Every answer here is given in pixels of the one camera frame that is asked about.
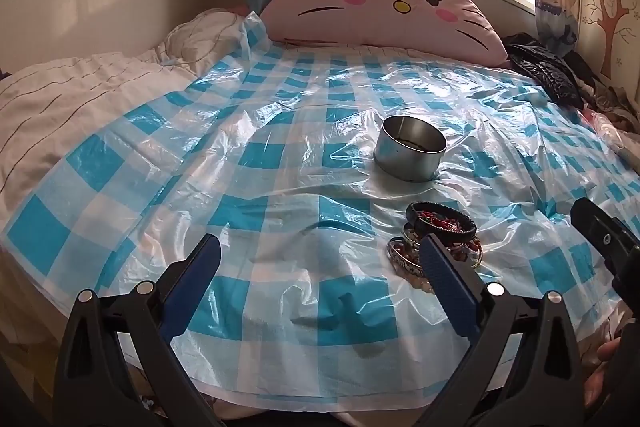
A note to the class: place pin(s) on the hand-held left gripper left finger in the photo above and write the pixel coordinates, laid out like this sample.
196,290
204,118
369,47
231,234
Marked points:
192,278

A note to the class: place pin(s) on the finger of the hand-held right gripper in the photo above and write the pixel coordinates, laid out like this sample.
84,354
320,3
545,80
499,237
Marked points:
595,227

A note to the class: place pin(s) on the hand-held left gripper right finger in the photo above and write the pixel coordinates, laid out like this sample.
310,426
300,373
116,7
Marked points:
450,287

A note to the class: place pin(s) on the black bangle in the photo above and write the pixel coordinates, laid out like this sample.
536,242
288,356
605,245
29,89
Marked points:
462,231

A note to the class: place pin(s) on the round metal tin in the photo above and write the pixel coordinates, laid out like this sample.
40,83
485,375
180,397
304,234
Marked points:
407,164

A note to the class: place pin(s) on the person's right hand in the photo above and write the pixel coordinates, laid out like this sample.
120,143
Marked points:
597,387

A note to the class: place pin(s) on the pile of clothes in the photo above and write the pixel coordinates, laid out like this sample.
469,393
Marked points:
615,117

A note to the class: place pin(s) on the blue checked plastic sheet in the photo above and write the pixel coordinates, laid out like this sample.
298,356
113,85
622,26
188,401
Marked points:
280,167

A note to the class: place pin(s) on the shiny black jacket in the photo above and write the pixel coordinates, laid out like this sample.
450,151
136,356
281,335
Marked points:
545,72

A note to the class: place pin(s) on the white striped quilt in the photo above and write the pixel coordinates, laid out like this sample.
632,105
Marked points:
75,92

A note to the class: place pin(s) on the pink cat face pillow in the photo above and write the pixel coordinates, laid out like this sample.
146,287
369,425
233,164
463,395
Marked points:
380,22

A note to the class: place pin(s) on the tree wall sticker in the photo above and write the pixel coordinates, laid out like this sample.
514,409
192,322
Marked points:
611,32

